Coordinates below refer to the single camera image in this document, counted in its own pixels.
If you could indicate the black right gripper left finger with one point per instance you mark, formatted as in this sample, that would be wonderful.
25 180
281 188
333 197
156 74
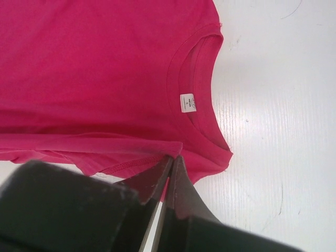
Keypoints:
150 186

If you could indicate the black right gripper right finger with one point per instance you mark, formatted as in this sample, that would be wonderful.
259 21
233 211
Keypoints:
185 222

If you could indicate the pink t shirt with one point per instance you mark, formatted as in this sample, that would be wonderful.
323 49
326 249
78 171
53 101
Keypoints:
111 86

